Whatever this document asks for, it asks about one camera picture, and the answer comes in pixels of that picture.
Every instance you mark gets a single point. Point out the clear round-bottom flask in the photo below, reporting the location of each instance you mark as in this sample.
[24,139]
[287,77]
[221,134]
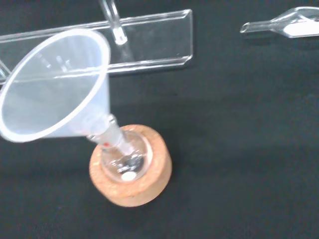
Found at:
[129,166]

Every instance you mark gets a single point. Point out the translucent plastic funnel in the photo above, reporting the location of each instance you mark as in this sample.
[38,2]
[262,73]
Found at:
[49,94]

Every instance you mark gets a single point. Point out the black bench cloth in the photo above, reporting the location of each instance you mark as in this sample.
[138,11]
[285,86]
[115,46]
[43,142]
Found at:
[236,124]

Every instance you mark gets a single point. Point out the clear acrylic funnel stand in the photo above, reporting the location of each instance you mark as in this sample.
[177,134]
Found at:
[154,42]

